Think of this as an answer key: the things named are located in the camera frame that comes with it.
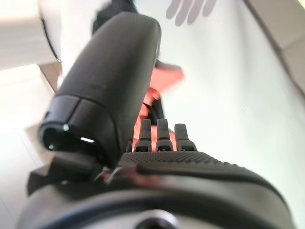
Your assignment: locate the orange garment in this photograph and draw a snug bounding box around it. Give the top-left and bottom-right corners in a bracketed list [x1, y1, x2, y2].
[132, 63, 187, 153]

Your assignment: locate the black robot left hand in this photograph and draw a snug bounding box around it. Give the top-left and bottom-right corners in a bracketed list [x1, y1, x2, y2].
[16, 11, 294, 229]

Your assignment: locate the black garment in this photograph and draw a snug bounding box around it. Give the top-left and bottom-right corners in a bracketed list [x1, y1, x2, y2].
[91, 0, 139, 33]

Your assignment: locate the white duvet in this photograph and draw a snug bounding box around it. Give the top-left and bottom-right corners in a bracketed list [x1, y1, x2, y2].
[38, 0, 101, 86]

